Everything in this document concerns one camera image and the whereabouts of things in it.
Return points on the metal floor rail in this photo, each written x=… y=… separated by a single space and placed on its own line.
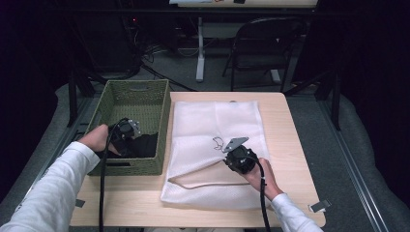
x=351 y=170
x=61 y=141

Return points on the green woven basket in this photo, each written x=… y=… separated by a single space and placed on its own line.
x=141 y=103

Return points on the white mesh laundry bag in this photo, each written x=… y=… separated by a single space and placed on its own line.
x=196 y=129

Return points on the white desk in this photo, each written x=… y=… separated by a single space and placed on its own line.
x=200 y=48

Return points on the person's left hand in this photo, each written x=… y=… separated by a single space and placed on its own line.
x=96 y=138

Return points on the black metal stand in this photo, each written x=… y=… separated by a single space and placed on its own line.
x=73 y=96
x=336 y=103

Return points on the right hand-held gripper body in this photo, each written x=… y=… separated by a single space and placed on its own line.
x=241 y=159

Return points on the black folding chair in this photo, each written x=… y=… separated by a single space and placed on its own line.
x=264 y=42

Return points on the metal table clip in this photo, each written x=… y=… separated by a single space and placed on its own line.
x=80 y=203
x=319 y=206

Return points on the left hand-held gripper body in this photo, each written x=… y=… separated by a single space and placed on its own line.
x=124 y=132

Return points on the black garment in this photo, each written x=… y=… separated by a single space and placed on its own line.
x=145 y=146

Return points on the person's right hand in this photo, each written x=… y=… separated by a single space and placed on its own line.
x=266 y=180

